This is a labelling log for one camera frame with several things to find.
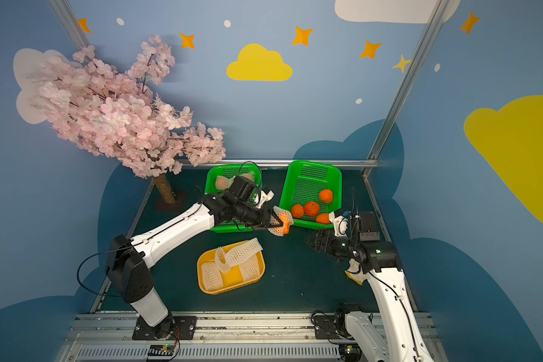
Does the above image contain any bare orange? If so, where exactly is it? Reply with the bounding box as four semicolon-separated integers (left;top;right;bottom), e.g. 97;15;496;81
318;189;334;204
315;214;332;225
291;205;305;219
304;202;321;218

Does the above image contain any netted orange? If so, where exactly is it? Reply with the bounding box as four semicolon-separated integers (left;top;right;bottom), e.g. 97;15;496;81
268;206;294;237
215;176;234;191

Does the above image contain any white foam net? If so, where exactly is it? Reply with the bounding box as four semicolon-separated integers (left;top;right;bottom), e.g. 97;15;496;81
201;262;224;292
214;238;262;273
239;253;260;282

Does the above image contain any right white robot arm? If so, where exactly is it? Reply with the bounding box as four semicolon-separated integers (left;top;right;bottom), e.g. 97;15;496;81
306;212;433;361

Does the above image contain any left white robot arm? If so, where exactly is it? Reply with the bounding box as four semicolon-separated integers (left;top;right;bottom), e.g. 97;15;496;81
106;176;281;340

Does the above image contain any left green plastic basket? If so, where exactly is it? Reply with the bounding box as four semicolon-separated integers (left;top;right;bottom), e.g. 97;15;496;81
205;161;262;234

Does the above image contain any green plastic basket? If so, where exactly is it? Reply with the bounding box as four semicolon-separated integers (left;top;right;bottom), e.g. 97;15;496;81
279;160;342;214
205;161;262;234

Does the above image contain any white cotton work glove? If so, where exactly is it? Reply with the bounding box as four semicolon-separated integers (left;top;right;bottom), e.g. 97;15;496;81
345;259;366;285

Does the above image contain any right green plastic basket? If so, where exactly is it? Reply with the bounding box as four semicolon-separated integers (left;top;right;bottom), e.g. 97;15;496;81
279;160;342;214

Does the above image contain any yellow plastic tray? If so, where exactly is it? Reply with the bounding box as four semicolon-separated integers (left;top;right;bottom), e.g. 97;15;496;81
197;240;265;295

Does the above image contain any pink artificial blossom tree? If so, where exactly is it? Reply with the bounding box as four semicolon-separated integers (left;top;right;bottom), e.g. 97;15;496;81
31;36;226;211

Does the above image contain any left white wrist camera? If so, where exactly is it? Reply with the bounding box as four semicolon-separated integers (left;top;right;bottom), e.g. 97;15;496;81
256;190;275;208

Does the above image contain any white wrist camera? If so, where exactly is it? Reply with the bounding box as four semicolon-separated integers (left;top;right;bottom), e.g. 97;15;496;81
256;190;275;208
328;210;350;237

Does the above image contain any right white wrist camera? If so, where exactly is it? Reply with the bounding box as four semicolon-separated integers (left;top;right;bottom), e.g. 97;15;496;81
328;210;350;237

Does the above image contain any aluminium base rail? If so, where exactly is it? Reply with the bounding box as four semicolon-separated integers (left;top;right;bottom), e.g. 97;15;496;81
56;311;449;362

